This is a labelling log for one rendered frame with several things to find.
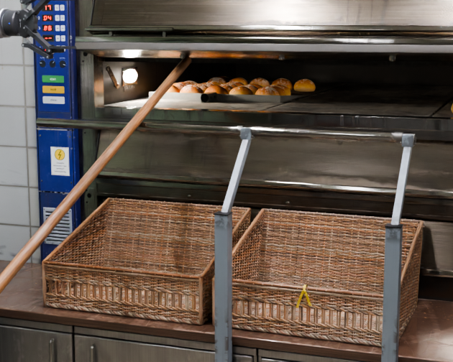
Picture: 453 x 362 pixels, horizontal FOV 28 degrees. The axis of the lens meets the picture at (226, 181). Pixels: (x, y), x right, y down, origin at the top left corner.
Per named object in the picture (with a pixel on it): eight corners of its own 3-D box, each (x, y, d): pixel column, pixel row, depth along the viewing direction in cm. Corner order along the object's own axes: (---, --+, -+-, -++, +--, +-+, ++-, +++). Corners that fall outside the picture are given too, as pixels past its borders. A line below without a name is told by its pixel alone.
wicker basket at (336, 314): (259, 284, 316) (260, 206, 311) (423, 301, 296) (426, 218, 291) (208, 327, 271) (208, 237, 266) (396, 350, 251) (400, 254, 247)
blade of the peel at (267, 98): (280, 103, 344) (280, 95, 344) (148, 98, 362) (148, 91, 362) (304, 95, 377) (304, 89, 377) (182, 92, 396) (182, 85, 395)
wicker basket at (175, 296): (108, 268, 334) (107, 196, 330) (253, 284, 316) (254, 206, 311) (39, 307, 289) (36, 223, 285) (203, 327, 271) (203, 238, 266)
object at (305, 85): (291, 91, 401) (291, 79, 400) (295, 90, 407) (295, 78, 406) (313, 92, 398) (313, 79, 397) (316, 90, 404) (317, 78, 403)
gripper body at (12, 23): (15, 8, 267) (42, 8, 264) (16, 37, 268) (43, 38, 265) (0, 8, 260) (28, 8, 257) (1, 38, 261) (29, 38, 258)
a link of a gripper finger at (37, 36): (24, 24, 260) (21, 28, 260) (50, 50, 259) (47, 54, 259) (31, 24, 264) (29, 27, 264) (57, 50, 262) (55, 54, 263)
